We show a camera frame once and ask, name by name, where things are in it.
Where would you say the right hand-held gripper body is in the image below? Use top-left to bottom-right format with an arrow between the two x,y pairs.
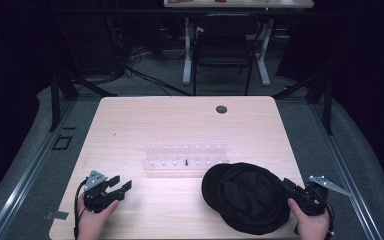
288,175 -> 353,216

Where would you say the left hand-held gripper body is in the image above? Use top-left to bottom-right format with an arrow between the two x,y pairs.
83,170 -> 120,214

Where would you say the black cap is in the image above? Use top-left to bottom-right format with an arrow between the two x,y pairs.
201,162 -> 292,236

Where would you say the person's right hand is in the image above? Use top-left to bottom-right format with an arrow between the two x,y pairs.
286,197 -> 331,240

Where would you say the person's left hand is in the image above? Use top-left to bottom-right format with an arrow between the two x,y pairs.
76,193 -> 120,240

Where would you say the grey tape strip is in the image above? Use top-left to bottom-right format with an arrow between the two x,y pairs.
44,210 -> 70,222

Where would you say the clear acrylic peg rack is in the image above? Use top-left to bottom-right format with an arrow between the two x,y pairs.
141,143 -> 230,172

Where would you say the black chair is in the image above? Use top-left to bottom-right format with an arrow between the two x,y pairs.
192,13 -> 261,97

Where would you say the white-legged desk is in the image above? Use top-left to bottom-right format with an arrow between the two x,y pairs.
163,0 -> 315,87

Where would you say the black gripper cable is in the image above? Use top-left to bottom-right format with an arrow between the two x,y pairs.
325,201 -> 336,240
73,179 -> 88,240

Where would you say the black metal frame stand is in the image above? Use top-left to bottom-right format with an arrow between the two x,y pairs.
273,63 -> 334,136
48,31 -> 118,132

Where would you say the bundle of floor cables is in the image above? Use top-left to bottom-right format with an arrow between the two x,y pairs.
103,0 -> 194,98

